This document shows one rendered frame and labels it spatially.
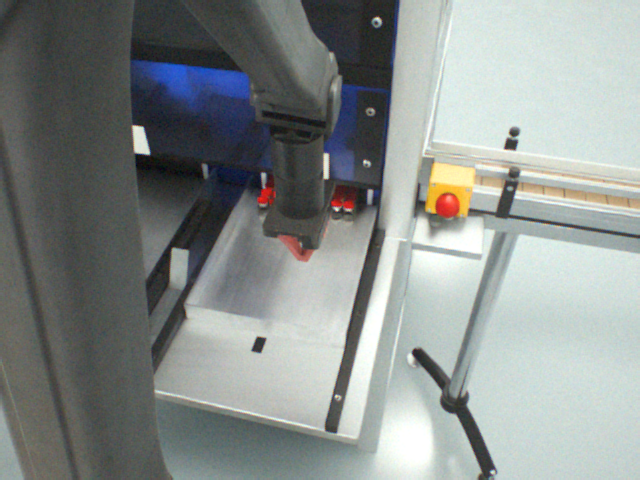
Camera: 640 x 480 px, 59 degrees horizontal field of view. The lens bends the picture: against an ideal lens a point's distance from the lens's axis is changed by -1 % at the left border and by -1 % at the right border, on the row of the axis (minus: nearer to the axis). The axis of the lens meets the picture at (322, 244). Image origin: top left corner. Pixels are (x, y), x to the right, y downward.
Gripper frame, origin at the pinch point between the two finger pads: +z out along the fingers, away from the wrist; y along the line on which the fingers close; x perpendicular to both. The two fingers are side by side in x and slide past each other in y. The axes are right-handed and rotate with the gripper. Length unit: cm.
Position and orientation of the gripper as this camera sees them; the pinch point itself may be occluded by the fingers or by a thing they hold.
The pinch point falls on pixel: (302, 255)
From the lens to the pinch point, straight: 73.7
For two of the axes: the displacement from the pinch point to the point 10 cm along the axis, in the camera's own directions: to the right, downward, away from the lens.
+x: -9.7, -1.6, 1.7
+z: 0.1, 7.0, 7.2
